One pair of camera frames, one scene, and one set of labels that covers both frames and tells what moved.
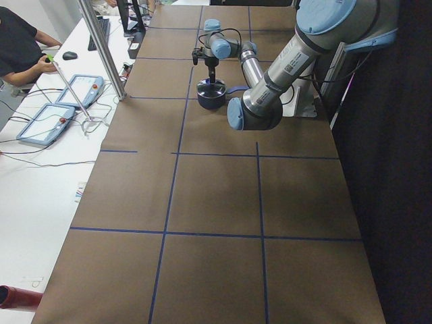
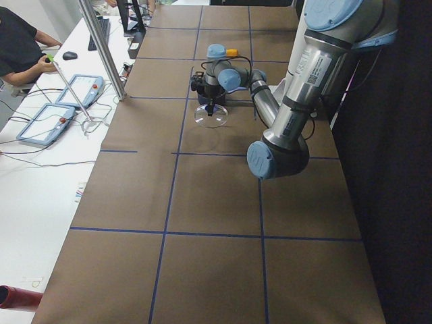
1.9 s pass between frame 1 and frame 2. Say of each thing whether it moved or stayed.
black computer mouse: stayed
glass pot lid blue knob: moved
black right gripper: moved
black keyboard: stayed
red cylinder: stayed
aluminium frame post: stayed
